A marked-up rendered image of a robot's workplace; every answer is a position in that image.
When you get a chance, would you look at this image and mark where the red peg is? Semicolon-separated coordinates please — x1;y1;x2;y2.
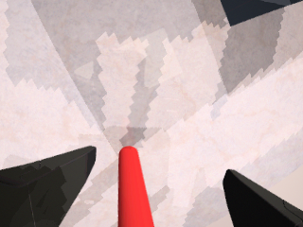
117;147;154;227

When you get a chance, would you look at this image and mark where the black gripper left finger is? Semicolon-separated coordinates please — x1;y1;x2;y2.
0;145;96;227

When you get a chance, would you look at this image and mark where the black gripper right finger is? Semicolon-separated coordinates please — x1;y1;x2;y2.
223;169;303;227

